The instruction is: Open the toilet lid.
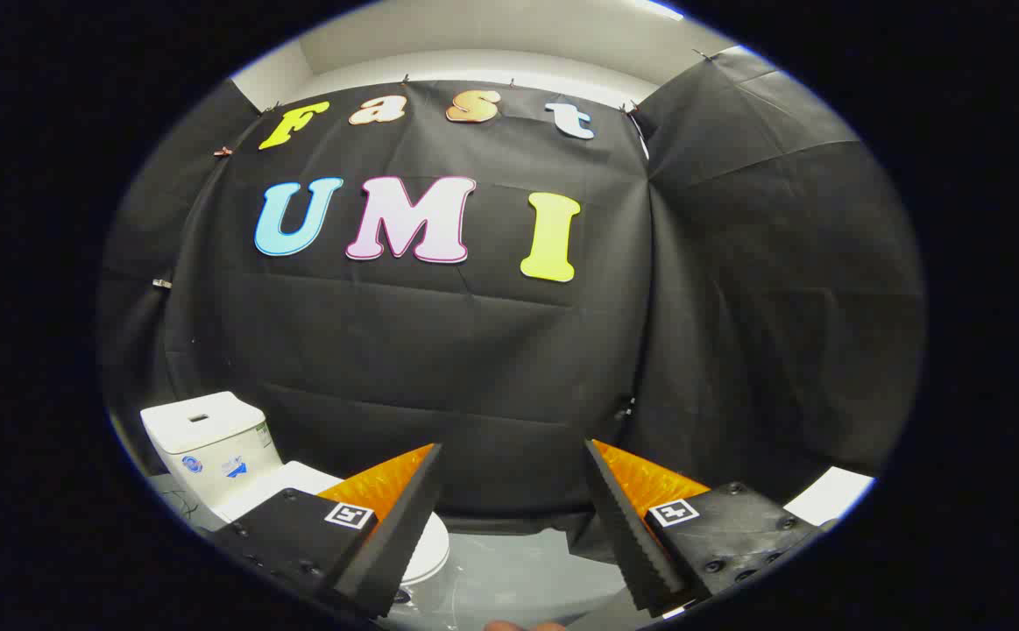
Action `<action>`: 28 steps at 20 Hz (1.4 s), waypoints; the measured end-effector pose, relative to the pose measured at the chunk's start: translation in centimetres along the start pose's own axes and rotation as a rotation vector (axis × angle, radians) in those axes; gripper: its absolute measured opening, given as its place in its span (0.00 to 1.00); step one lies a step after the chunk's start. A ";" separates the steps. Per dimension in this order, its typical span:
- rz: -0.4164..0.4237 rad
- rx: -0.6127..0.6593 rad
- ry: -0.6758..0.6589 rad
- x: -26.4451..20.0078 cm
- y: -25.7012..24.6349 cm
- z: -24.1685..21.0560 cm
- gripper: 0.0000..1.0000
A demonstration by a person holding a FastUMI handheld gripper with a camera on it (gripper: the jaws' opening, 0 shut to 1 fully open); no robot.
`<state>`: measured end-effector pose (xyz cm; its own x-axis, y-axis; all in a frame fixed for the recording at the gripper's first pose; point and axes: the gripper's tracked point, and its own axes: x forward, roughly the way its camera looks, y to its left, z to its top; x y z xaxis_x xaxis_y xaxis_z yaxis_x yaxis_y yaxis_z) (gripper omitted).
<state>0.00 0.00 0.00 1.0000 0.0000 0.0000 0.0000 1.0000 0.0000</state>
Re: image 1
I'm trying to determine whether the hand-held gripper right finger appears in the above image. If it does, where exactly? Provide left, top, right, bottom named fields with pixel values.
left=584, top=438, right=831, bottom=613

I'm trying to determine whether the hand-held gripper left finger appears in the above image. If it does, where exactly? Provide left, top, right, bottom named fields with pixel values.
left=211, top=443, right=444, bottom=620

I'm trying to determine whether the white toilet lid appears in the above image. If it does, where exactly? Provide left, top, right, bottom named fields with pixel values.
left=211, top=462, right=451, bottom=586

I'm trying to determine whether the black backdrop cloth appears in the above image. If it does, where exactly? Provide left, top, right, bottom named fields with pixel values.
left=97, top=44, right=926, bottom=537

